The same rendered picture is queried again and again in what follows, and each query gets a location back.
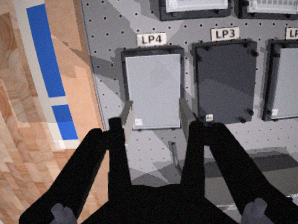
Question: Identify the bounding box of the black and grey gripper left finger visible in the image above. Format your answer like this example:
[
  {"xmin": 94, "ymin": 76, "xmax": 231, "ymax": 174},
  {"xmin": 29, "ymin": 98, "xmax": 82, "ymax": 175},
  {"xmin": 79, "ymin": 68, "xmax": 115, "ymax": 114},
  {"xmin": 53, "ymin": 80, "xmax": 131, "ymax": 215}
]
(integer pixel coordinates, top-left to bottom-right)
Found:
[{"xmin": 19, "ymin": 100, "xmax": 139, "ymax": 224}]

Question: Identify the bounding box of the white button panel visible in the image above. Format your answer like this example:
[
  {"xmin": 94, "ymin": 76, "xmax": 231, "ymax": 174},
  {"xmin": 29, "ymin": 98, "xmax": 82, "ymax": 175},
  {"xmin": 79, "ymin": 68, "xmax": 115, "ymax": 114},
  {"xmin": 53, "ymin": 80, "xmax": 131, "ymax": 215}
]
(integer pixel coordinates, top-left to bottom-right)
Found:
[{"xmin": 171, "ymin": 143, "xmax": 298, "ymax": 212}]

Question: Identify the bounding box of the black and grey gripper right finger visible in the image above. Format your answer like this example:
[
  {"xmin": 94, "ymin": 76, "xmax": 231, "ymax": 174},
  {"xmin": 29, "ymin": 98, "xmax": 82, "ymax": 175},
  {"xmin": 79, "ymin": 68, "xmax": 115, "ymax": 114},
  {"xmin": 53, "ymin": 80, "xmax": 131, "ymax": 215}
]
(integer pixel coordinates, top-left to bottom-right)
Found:
[{"xmin": 173, "ymin": 98, "xmax": 298, "ymax": 224}]

